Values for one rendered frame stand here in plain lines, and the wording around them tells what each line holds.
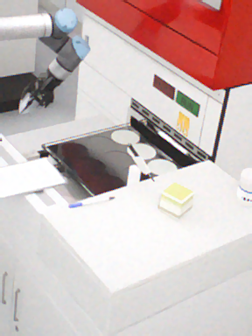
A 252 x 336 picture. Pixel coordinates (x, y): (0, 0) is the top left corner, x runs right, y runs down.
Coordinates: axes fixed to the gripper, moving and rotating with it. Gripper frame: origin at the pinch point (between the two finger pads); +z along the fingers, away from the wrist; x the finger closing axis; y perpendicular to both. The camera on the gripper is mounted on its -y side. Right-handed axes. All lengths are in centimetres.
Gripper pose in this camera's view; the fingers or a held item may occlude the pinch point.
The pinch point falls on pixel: (22, 109)
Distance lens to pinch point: 246.2
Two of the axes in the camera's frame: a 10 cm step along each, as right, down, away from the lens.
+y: 1.8, 5.2, -8.4
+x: 7.3, 5.0, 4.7
